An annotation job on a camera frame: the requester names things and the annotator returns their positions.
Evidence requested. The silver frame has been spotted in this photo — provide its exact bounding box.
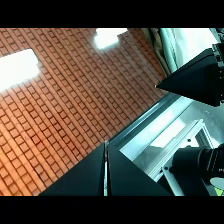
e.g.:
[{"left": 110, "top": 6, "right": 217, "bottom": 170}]
[{"left": 119, "top": 96, "right": 224, "bottom": 197}]

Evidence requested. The beige garment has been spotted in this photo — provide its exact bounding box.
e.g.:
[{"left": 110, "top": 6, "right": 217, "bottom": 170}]
[{"left": 139, "top": 27, "right": 172, "bottom": 78}]

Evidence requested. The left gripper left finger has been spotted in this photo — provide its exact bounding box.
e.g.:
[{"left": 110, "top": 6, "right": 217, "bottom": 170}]
[{"left": 39, "top": 141, "right": 107, "bottom": 197}]

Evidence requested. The white garment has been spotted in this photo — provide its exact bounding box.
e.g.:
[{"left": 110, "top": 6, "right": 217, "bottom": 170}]
[{"left": 157, "top": 27, "right": 188, "bottom": 75}]

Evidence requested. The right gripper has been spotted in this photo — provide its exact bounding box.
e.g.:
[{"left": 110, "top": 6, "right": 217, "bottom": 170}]
[{"left": 154, "top": 42, "right": 224, "bottom": 108}]

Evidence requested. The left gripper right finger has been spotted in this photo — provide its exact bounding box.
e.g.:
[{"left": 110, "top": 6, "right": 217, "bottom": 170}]
[{"left": 107, "top": 141, "right": 174, "bottom": 197}]

